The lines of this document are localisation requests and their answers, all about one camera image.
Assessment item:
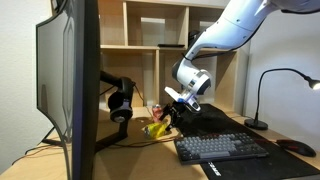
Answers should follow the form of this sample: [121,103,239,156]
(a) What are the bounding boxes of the black mechanical keyboard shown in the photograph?
[173,132,270,166]

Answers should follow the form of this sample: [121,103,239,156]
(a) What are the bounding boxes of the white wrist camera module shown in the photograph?
[164,85,202,113]

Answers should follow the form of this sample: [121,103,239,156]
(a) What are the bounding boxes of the black computer mouse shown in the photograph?
[275,138,317,158]

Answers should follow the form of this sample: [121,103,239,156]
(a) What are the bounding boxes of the wooden shelf unit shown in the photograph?
[49,0,252,116]

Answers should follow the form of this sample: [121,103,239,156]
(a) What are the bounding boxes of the black desk mat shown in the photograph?
[169,103,320,180]

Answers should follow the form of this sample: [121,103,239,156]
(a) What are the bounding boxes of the black monitor stand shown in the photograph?
[40,70,135,153]

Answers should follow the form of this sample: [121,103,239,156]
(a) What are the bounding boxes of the flat black device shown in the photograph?
[157,43,186,49]

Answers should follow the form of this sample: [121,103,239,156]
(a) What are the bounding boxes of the black gooseneck desk lamp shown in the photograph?
[243,68,320,131]

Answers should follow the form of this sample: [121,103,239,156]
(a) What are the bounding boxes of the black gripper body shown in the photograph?
[163,101,188,122]

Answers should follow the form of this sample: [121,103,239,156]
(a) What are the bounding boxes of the red can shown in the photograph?
[151,104,165,123]

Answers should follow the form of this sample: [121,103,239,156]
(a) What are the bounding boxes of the thin cable on desk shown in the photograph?
[11,133,183,166]

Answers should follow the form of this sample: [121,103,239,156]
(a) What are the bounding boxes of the black curved monitor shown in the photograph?
[35,0,101,180]

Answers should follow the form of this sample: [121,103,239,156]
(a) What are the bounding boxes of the black silver headphones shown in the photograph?
[107,77,136,124]

